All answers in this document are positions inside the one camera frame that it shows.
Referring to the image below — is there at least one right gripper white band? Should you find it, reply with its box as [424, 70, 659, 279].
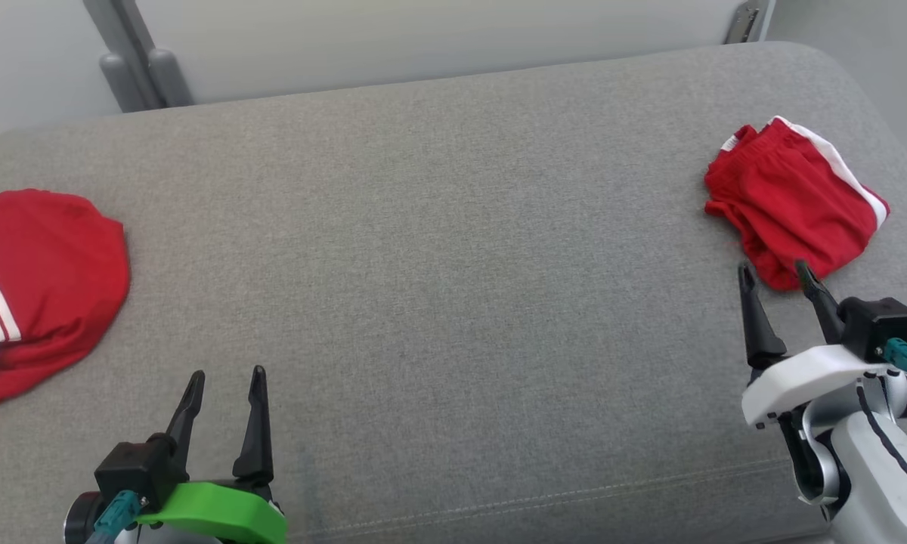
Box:
[737, 259, 907, 431]

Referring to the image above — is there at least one red shorts white stripe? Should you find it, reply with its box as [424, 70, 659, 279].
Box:
[704, 116, 890, 292]

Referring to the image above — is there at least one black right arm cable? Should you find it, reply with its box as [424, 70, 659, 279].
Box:
[858, 382, 907, 507]

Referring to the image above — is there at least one grey double partition post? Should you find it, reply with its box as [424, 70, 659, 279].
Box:
[83, 0, 195, 113]

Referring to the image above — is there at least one red basketball jersey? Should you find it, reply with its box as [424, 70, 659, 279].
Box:
[0, 189, 131, 425]

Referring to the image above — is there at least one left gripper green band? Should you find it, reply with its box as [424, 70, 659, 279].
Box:
[136, 366, 288, 544]

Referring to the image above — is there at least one teal left camera connector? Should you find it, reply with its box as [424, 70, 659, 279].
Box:
[91, 490, 143, 541]

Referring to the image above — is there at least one grey fabric sofa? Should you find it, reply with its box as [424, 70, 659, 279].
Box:
[0, 42, 907, 544]

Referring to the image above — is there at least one grey partition post with bracket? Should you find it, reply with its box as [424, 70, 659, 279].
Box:
[724, 0, 773, 45]

